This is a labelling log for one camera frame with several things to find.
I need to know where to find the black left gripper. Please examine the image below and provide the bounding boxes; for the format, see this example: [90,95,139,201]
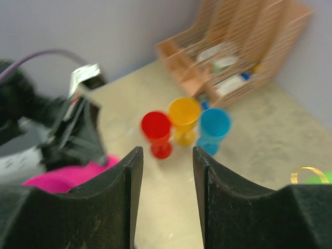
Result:
[39,98,107,166]

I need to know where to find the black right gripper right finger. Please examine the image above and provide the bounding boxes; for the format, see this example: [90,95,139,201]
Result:
[192,146,331,248]

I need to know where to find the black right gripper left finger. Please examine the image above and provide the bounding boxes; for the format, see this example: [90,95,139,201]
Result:
[1,146,144,248]

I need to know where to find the pink wine glass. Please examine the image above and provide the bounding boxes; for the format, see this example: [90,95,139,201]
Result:
[23,155,120,193]

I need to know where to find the red wine glass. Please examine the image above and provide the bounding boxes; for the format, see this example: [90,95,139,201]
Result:
[141,110,172,160]

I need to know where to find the green wine glass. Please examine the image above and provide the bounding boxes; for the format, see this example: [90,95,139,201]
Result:
[306,171,332,184]

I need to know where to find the blue wine glass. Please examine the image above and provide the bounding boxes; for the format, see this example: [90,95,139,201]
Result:
[196,108,232,156]

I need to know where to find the yellow wine glass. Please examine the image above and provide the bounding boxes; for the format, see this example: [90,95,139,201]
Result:
[168,97,201,147]

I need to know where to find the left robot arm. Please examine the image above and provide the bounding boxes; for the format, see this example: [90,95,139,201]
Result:
[1,60,107,184]

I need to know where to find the grey blue cap bottle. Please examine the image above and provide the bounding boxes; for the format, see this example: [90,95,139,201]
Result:
[198,93,210,110]

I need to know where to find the peach desk organizer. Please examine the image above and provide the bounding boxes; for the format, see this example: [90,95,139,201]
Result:
[156,1,313,107]

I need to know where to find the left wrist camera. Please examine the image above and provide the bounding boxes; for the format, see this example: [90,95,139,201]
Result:
[68,64,107,98]

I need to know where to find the gold wire glass rack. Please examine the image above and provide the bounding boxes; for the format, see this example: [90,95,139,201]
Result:
[290,167,329,184]

